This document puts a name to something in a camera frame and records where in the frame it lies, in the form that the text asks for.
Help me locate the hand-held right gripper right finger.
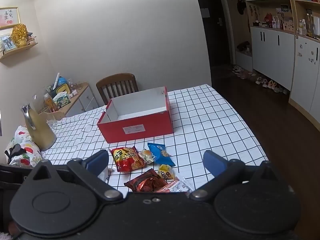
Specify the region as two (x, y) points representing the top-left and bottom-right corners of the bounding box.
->
(189, 149), (282, 202)

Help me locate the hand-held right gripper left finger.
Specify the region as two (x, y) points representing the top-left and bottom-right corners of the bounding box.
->
(32, 149), (123, 202)

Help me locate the red orange snack packet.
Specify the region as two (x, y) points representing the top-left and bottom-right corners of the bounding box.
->
(109, 146), (147, 172)

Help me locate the clear white red packet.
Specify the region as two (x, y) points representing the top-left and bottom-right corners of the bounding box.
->
(161, 177), (195, 194)

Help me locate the yellow candy packet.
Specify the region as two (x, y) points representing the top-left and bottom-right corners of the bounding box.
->
(157, 164), (175, 181)

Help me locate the red cardboard box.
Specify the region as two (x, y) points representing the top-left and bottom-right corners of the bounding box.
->
(97, 86), (174, 144)

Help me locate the small white packet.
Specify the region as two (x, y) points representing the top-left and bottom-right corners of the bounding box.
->
(97, 166), (115, 183)

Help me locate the white black checkered tablecloth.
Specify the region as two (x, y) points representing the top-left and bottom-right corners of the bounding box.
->
(40, 84), (269, 195)

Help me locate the small cream snack packet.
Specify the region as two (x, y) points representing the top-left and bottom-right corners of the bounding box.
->
(138, 149), (154, 165)

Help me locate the dark red foil packet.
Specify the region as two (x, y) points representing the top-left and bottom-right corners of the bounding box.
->
(124, 168), (168, 193)

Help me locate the blue snack packet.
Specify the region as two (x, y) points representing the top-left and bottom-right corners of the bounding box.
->
(147, 142), (176, 167)

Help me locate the white wooden side cabinet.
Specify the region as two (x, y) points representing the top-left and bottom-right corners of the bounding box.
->
(54, 82), (100, 120)

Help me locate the gold kettle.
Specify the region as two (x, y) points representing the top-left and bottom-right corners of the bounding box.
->
(21, 102), (57, 152)

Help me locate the clear glass cup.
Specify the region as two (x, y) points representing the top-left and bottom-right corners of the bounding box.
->
(37, 106), (58, 128)

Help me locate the green patterned tissue box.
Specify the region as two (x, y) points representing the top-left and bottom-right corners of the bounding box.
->
(53, 92), (72, 107)

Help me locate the colourful dotted bag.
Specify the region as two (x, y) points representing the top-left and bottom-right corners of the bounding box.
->
(5, 125), (43, 167)

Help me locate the clear glass jar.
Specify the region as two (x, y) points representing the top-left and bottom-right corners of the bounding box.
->
(68, 80), (83, 92)

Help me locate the yellow black container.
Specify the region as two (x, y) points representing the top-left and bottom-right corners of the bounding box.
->
(51, 84), (71, 97)

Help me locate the brown wooden chair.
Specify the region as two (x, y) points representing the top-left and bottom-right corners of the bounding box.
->
(96, 73), (139, 105)

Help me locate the clear glass dome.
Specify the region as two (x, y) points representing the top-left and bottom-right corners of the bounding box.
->
(30, 94), (44, 112)

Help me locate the row of shoes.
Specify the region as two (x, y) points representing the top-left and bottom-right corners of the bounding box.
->
(231, 65), (290, 95)

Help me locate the dark door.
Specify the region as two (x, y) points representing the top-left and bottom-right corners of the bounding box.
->
(193, 0), (237, 67)

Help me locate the white lower cabinet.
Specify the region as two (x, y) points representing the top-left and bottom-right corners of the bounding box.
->
(251, 26), (295, 92)

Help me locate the white tall cabinet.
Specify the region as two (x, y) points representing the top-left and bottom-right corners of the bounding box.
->
(289, 35), (320, 122)

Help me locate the gold ornament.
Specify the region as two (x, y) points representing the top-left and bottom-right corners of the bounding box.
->
(12, 24), (27, 47)

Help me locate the framed calligraphy picture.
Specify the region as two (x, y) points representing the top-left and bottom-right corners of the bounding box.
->
(0, 7), (20, 30)

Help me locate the wooden wall shelf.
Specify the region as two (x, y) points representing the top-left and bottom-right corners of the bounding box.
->
(0, 42), (38, 60)

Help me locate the small photo frame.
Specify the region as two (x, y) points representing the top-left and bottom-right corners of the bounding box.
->
(0, 34), (17, 52)

